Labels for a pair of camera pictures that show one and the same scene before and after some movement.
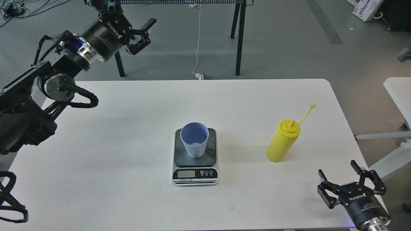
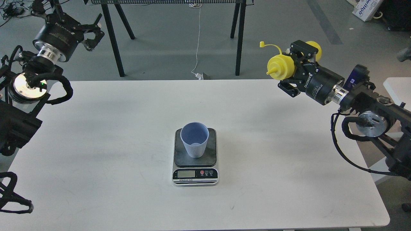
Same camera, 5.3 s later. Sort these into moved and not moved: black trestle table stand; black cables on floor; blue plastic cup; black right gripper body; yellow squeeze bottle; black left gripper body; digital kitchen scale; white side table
Moved: black left gripper body; black right gripper body; yellow squeeze bottle
Not moved: digital kitchen scale; blue plastic cup; white side table; black cables on floor; black trestle table stand
